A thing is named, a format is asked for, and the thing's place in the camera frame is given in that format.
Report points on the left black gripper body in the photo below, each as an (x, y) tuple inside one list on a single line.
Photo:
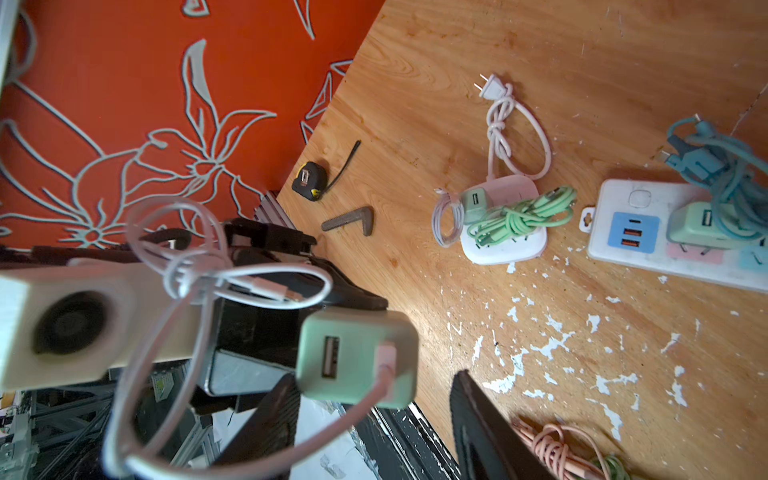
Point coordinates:
[(252, 348)]

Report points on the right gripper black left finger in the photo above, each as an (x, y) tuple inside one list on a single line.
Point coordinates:
[(271, 428)]

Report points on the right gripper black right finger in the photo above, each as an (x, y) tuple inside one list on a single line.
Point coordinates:
[(486, 445)]

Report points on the green charger with green cable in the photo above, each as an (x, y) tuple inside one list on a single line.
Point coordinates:
[(521, 219)]

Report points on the black yellow tape measure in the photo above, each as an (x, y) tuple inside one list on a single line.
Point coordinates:
[(311, 181)]

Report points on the black allen key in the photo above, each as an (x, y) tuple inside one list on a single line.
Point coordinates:
[(364, 215)]

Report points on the white square socket cube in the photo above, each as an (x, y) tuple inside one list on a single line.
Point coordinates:
[(479, 199)]

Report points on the white multicolour power strip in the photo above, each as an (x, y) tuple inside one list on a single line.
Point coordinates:
[(628, 227)]

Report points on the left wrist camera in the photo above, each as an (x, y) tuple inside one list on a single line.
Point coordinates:
[(65, 325)]

